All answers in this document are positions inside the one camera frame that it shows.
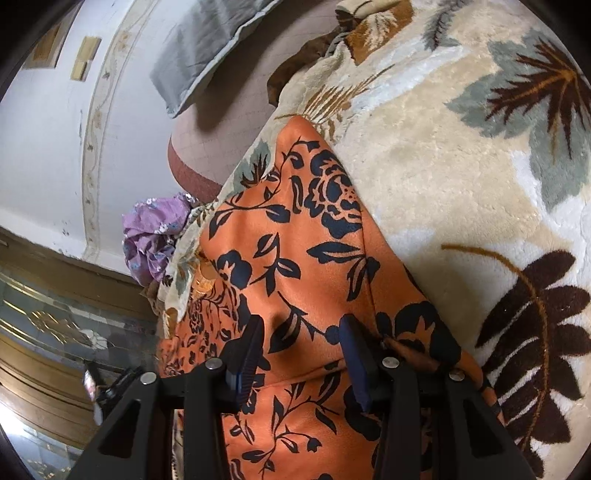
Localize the pink checkered bed sheet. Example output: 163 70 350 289
167 0 352 202

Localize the grey pillow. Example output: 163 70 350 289
150 0 278 118

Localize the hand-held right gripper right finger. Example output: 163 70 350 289
339 315 539 480

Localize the purple floral cloth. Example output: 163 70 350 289
121 194 202 287

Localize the cream leaf-print plush blanket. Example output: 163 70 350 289
154 0 591 464

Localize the orange black floral garment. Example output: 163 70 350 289
157 115 502 480

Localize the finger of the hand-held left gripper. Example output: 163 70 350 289
82 362 103 424
98 367 145 403

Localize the wooden door with glass panels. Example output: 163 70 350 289
0 231 161 468

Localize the brown cloth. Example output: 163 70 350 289
268 32 339 108

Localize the yellow wall plaque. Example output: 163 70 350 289
22 21 64 71
71 37 103 82

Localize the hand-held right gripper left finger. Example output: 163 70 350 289
69 314 266 480

